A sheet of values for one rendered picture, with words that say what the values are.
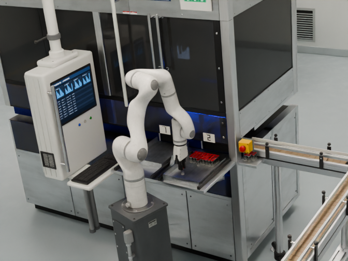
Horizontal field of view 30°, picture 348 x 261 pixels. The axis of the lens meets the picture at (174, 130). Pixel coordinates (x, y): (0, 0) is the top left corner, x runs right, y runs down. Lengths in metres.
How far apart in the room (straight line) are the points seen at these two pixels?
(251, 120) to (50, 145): 1.31
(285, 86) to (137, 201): 1.52
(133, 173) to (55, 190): 1.77
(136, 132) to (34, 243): 1.97
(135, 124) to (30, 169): 2.02
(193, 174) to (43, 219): 1.90
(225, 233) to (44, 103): 1.50
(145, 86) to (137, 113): 0.17
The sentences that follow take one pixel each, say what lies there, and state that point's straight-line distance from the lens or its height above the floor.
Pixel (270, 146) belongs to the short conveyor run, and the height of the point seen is 0.96.
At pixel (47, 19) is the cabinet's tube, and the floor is 1.84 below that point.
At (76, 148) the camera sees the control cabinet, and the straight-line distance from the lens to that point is 4.41.
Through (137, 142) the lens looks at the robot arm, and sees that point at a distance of 3.58.
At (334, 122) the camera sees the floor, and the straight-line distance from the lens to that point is 6.79.
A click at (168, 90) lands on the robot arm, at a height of 1.49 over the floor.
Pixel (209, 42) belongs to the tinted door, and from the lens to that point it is 3.94.
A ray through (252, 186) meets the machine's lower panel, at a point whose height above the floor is 0.59.
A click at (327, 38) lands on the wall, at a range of 8.73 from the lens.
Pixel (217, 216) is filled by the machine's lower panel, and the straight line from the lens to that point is 4.46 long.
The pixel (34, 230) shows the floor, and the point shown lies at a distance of 5.46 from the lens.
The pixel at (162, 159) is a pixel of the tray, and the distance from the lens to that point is 4.27.
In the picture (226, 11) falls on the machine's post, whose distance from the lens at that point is 3.81.
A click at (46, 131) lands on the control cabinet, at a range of 4.25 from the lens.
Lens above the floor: 2.81
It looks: 24 degrees down
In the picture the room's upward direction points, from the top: 6 degrees counter-clockwise
